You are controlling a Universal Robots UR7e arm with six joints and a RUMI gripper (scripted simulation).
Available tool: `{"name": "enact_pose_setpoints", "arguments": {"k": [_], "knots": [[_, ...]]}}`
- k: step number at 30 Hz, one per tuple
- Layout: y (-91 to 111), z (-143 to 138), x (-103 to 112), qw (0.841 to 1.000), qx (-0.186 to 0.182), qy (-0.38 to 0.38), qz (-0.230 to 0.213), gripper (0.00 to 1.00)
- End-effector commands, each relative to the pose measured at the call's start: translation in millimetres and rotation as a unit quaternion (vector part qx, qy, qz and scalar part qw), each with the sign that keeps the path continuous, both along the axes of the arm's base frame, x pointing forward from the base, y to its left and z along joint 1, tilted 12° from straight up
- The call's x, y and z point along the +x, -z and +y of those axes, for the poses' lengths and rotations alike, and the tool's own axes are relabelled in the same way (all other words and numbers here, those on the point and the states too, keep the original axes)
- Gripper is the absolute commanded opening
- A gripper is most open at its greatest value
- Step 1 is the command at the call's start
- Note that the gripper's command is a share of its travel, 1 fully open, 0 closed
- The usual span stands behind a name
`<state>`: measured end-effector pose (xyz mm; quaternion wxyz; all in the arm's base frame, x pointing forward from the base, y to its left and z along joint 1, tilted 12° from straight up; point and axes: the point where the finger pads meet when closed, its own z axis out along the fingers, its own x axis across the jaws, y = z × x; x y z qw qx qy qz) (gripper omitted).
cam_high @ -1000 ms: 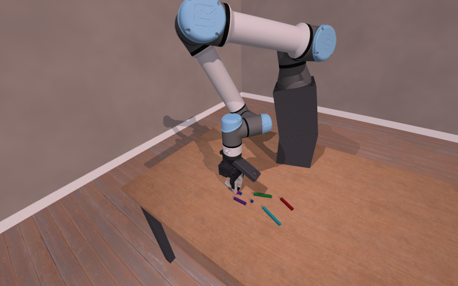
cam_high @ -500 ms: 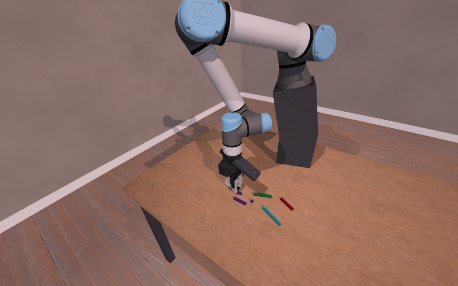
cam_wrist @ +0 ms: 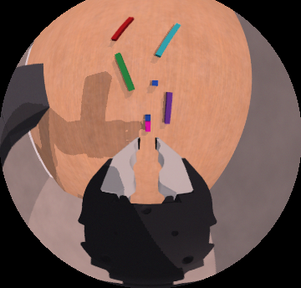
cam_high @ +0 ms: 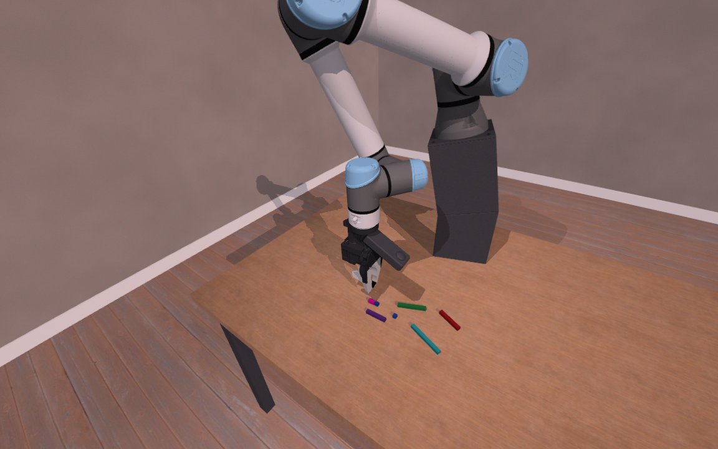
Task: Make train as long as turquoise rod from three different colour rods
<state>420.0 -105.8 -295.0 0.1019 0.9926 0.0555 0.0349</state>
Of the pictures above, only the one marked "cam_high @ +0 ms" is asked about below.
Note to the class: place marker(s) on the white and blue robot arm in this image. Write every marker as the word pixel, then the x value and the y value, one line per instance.
pixel 465 67

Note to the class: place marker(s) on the purple rod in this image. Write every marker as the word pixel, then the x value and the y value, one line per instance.
pixel 376 315

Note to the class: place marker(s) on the turquoise rod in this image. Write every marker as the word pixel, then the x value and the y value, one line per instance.
pixel 426 339

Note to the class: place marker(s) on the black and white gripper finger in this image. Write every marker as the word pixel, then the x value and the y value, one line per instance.
pixel 363 274
pixel 376 270

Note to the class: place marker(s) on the red rod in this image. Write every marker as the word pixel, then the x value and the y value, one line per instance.
pixel 447 318

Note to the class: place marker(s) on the green rod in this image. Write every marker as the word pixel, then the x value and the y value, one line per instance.
pixel 411 306

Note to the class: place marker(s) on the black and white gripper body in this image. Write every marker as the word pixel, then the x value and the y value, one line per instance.
pixel 354 250

